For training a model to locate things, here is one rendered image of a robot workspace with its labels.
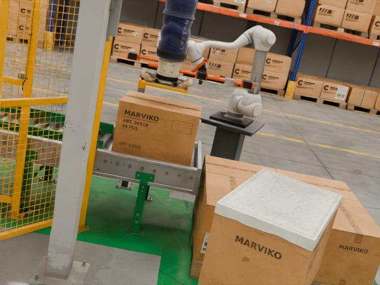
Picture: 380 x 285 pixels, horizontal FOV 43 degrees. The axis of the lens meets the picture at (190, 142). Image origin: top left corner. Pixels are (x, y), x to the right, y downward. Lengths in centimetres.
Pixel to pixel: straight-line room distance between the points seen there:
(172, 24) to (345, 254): 195
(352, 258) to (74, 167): 187
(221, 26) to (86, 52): 961
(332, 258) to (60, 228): 174
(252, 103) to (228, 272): 239
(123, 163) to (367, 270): 180
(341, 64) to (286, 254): 1094
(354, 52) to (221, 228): 1098
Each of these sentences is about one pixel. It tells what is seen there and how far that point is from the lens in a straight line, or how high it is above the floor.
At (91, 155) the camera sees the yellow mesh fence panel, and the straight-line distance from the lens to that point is 343.
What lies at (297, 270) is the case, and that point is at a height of 88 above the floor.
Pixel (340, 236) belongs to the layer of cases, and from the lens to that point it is 332.
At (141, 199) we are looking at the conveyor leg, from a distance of 360.
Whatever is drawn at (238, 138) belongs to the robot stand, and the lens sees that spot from 440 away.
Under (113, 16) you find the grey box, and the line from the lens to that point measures 272.
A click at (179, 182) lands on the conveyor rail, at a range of 353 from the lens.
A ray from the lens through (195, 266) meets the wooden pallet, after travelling 330.
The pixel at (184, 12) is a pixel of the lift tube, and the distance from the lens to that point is 353.
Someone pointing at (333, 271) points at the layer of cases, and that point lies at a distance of 344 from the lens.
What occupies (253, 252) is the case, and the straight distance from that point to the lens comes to 195.
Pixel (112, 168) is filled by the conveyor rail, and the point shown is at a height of 48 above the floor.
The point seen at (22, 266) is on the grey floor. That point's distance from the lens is 324.
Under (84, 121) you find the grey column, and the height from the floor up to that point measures 101.
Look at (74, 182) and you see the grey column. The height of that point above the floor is 65.
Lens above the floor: 178
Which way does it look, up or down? 17 degrees down
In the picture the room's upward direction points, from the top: 12 degrees clockwise
